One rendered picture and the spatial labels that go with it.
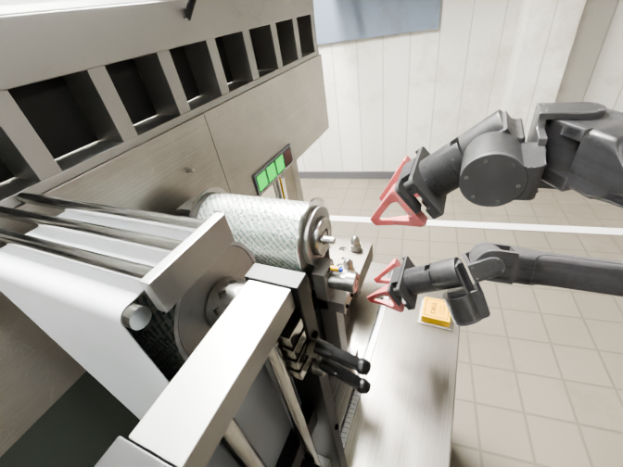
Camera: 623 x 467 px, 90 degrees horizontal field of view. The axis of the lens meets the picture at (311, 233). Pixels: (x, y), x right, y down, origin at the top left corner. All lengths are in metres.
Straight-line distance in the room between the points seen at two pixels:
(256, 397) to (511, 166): 0.31
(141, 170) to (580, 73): 3.14
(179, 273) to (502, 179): 0.31
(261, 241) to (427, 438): 0.50
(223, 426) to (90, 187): 0.51
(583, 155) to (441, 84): 2.78
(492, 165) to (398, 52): 2.78
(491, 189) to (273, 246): 0.38
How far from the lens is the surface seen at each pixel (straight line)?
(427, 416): 0.78
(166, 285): 0.28
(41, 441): 0.76
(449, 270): 0.64
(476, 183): 0.35
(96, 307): 0.32
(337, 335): 0.73
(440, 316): 0.89
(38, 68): 0.64
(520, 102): 3.02
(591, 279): 0.69
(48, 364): 0.69
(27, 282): 0.41
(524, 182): 0.35
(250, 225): 0.60
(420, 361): 0.83
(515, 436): 1.82
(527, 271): 0.65
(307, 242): 0.55
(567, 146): 0.42
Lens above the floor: 1.61
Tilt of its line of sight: 36 degrees down
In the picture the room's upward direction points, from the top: 10 degrees counter-clockwise
